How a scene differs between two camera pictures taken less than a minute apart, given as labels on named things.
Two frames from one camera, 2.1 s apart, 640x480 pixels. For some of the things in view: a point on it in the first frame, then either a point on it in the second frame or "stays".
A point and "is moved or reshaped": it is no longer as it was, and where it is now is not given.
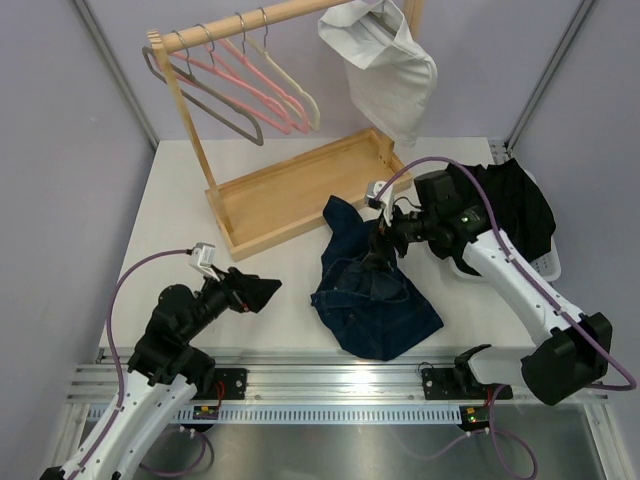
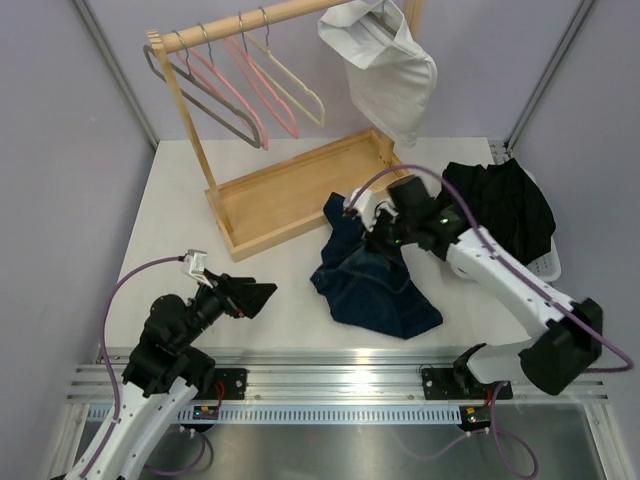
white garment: (391, 79) stays
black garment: (520, 210) stays
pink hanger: (226, 101) is moved or reshaped
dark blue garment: (367, 293) is moved or reshaped
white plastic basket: (548, 263) stays
